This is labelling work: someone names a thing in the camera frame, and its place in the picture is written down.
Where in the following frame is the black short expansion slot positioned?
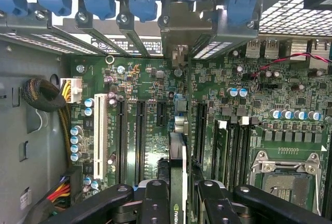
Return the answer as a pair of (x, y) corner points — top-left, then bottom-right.
(156, 102), (168, 128)

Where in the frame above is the black sleeved power cable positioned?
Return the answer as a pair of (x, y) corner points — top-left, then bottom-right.
(22, 77), (73, 168)

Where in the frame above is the white expansion slot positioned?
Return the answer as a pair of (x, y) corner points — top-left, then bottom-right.
(93, 93), (108, 180)

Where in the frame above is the grey open PC case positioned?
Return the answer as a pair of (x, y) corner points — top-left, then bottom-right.
(0, 0), (332, 224)

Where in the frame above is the red and yellow wire bundle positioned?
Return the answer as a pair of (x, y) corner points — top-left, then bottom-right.
(33, 166), (84, 217)

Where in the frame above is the red and black fan wire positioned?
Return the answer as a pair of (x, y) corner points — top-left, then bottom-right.
(250, 52), (332, 80)

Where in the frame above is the metal CPU socket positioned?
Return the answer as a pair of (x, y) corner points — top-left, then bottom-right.
(250, 150), (323, 216)

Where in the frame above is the white power connector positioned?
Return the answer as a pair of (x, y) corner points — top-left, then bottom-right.
(60, 78), (83, 104)

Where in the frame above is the green motherboard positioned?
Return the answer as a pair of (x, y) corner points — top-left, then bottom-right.
(68, 52), (332, 224)

